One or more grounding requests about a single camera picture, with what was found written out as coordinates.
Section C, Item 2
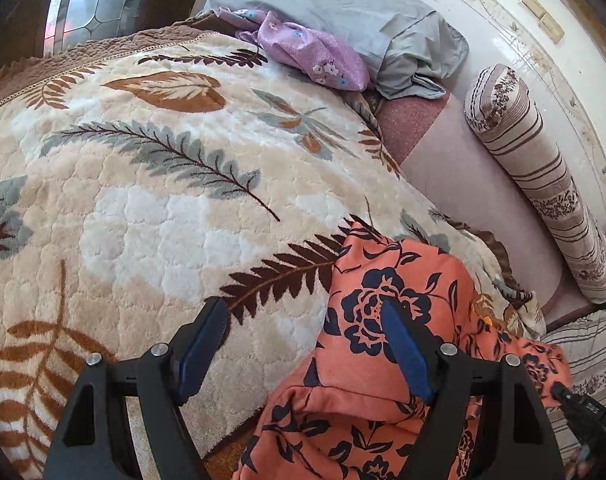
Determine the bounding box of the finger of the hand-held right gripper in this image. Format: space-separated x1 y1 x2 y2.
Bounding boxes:
549 381 606 463

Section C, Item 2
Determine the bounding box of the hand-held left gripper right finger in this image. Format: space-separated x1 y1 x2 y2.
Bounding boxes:
378 299 568 480

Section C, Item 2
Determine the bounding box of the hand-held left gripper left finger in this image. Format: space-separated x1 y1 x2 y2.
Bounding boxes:
43 296 230 480

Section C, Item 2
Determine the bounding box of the orange floral garment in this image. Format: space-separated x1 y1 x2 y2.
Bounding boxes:
230 219 574 480

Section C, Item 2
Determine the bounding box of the striped grey pillow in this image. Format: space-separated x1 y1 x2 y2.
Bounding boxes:
539 308 606 480

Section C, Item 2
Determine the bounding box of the cream leaf-print blanket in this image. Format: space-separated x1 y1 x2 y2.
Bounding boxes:
0 15 548 480

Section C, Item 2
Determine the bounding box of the striped bolster pillow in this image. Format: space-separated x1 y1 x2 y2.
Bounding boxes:
464 63 606 305

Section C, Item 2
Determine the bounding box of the purple floral cloth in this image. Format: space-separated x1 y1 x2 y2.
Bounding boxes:
215 7 372 92

